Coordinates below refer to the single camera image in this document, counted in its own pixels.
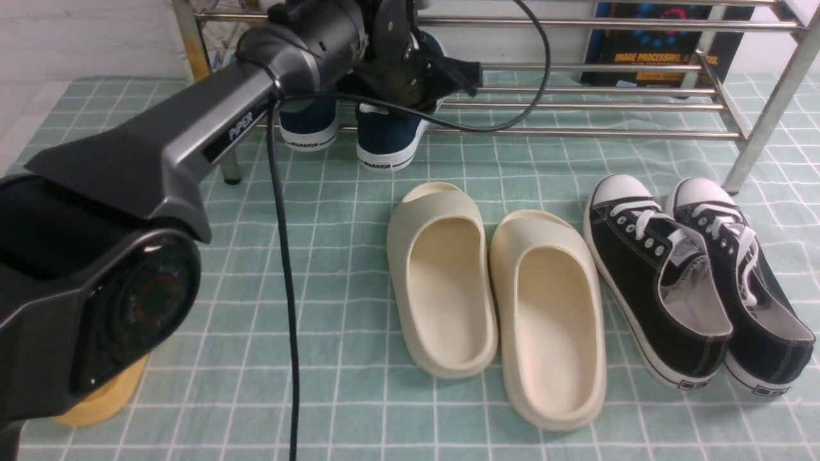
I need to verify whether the right black canvas sneaker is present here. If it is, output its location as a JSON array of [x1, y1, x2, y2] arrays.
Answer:
[[666, 177, 816, 397]]

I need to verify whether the cream slipper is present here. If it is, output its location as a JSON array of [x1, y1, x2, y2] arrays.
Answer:
[[386, 182, 498, 380], [489, 209, 607, 432]]

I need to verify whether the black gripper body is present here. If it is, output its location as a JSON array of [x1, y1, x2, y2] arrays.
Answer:
[[340, 1, 482, 111]]

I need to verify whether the left black canvas sneaker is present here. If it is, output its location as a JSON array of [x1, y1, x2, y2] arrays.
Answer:
[[583, 174, 733, 390]]

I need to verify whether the left cream slipper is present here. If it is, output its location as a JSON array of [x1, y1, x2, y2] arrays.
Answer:
[[386, 182, 498, 380]]

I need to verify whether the metal shoe rack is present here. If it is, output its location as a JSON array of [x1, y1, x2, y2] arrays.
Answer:
[[173, 0, 820, 195]]

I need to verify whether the black canvas sneaker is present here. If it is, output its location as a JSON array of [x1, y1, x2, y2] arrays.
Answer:
[[583, 174, 733, 390], [666, 177, 816, 397]]

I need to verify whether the green checkered tablecloth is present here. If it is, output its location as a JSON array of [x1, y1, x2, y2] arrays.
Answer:
[[0, 70, 820, 461]]

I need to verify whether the navy canvas shoe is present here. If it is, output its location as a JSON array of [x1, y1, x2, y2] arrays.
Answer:
[[355, 31, 446, 172], [279, 100, 340, 152]]

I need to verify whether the colourful paper behind rack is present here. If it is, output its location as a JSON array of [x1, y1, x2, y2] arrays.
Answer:
[[202, 22, 248, 71]]

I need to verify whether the right yellow slipper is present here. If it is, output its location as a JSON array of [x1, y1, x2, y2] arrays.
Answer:
[[52, 355, 149, 427]]

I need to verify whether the right cream slipper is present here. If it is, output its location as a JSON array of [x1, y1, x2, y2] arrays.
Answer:
[[489, 209, 607, 432]]

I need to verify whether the dark image processing book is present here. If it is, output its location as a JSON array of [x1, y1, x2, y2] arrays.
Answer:
[[580, 3, 755, 88]]

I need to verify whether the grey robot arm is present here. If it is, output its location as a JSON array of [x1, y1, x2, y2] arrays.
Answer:
[[2, 1, 482, 460]]

